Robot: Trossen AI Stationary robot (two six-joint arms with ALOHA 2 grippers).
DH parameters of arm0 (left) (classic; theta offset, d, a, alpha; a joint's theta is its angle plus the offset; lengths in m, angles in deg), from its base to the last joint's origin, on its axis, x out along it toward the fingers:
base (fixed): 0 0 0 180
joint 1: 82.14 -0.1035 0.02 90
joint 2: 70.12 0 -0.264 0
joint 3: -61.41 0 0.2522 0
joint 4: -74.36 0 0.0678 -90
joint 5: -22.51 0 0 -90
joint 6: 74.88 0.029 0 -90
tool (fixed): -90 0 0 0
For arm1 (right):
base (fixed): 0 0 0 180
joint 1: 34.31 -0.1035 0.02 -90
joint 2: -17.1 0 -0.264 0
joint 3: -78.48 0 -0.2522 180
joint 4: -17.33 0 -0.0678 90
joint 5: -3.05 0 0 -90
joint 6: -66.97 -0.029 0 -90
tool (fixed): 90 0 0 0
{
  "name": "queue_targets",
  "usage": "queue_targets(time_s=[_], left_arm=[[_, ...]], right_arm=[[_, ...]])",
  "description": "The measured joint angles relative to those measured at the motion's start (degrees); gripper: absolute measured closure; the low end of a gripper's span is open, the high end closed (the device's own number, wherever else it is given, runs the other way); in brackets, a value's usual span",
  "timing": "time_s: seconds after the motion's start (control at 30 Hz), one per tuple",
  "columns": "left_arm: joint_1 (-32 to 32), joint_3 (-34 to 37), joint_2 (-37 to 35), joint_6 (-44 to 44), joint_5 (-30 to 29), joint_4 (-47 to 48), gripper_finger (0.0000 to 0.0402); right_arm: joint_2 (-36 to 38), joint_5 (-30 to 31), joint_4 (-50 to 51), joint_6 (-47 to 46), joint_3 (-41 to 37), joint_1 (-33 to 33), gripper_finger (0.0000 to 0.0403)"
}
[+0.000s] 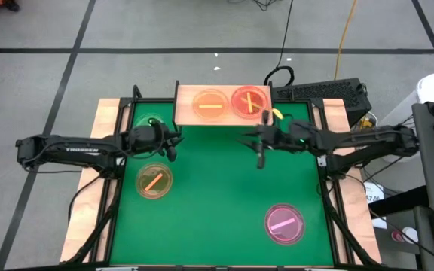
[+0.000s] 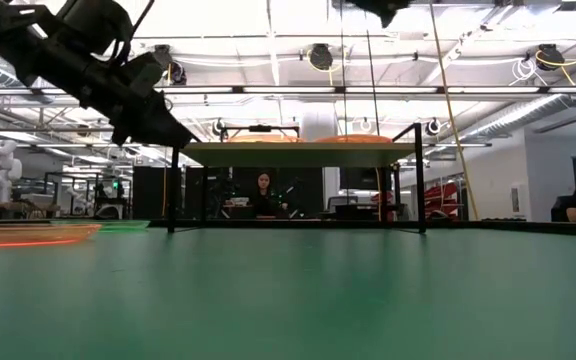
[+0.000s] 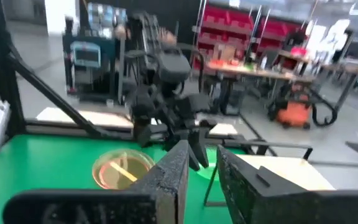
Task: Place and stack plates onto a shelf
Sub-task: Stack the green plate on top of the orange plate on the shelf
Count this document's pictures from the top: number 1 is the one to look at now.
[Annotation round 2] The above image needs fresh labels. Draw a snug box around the black table frame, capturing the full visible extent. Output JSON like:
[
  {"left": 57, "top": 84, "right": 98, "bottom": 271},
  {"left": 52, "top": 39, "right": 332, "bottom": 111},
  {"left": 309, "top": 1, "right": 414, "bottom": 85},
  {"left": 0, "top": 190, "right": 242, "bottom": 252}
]
[{"left": 60, "top": 84, "right": 382, "bottom": 271}]

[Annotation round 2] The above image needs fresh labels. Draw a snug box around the magenta translucent plastic plate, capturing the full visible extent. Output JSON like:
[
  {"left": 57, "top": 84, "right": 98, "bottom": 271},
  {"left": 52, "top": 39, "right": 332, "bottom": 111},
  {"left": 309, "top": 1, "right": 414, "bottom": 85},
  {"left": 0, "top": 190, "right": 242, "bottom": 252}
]
[{"left": 264, "top": 202, "right": 307, "bottom": 245}]

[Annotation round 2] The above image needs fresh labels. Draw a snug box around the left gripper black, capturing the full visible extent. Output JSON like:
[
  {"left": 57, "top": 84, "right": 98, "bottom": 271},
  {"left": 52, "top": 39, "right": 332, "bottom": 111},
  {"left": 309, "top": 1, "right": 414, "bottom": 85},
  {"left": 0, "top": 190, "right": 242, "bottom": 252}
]
[{"left": 152, "top": 121, "right": 185, "bottom": 163}]

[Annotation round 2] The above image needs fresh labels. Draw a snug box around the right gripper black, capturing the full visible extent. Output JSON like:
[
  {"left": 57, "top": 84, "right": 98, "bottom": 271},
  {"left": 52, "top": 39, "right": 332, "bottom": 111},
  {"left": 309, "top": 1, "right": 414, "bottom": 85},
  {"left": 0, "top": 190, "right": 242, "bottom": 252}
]
[{"left": 236, "top": 109, "right": 295, "bottom": 169}]

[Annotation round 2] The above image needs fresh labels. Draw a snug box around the white paper sheet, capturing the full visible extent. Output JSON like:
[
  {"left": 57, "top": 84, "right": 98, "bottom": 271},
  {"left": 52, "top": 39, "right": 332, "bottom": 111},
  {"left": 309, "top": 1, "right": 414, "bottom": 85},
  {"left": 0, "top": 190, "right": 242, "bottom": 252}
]
[{"left": 362, "top": 181, "right": 387, "bottom": 230}]

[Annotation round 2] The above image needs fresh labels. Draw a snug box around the black perforated computer case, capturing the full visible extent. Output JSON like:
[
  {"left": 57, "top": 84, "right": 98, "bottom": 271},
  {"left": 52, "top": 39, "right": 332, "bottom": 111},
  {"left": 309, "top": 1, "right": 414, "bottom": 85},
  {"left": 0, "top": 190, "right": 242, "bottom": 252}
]
[{"left": 271, "top": 77, "right": 373, "bottom": 127}]

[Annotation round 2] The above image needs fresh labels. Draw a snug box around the black floor cable tangle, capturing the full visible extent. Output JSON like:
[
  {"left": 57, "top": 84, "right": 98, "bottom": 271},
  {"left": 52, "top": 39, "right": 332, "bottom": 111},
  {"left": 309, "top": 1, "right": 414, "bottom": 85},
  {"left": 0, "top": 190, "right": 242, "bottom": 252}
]
[{"left": 252, "top": 0, "right": 278, "bottom": 11}]

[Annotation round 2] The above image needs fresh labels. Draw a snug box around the red translucent plastic plate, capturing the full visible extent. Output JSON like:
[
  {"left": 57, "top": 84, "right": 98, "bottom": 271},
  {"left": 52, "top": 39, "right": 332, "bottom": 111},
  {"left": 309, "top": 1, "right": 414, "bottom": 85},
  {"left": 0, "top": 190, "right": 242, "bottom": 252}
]
[{"left": 230, "top": 85, "right": 270, "bottom": 120}]

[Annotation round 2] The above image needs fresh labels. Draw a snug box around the wooden shelf with black frame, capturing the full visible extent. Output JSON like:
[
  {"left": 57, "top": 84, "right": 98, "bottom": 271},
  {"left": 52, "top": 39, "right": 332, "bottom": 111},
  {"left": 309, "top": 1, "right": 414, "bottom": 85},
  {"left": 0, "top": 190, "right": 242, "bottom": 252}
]
[{"left": 173, "top": 79, "right": 277, "bottom": 142}]

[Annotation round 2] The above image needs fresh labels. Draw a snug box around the black cable with loop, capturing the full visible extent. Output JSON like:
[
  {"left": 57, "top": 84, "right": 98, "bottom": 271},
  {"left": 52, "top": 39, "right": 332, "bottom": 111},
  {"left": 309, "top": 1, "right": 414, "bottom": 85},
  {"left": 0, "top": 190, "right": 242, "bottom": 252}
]
[{"left": 262, "top": 0, "right": 296, "bottom": 87}]

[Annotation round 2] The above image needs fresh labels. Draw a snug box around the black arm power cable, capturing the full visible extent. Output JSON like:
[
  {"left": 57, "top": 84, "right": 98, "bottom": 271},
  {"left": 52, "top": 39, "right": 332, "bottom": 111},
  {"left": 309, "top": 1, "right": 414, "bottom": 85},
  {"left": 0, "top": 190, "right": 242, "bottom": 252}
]
[{"left": 67, "top": 175, "right": 103, "bottom": 225}]

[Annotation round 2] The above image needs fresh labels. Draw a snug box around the green table mat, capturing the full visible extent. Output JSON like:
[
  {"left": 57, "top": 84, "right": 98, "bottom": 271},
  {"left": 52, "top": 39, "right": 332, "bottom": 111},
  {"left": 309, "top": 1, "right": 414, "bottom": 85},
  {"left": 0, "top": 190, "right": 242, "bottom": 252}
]
[{"left": 108, "top": 100, "right": 335, "bottom": 267}]

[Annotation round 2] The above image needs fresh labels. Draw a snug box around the black cart base bar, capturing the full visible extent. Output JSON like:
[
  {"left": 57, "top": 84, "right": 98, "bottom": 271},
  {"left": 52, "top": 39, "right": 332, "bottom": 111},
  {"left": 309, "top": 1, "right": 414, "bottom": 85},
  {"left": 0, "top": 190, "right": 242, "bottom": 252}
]
[{"left": 367, "top": 186, "right": 429, "bottom": 218}]

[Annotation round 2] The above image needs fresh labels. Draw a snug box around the yellow cable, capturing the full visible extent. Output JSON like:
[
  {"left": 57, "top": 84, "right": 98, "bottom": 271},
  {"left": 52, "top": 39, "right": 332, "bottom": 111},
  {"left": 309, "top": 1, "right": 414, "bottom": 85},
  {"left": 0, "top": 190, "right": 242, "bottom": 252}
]
[{"left": 333, "top": 0, "right": 359, "bottom": 81}]

